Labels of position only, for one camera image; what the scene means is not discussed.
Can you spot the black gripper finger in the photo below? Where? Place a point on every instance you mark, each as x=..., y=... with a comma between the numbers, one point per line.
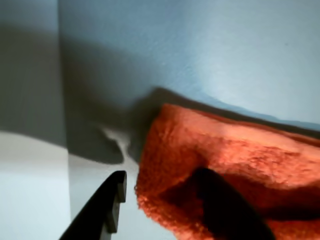
x=97, y=215
x=230, y=215

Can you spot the orange terry towel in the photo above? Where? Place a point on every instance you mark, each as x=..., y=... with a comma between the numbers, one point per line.
x=250, y=155

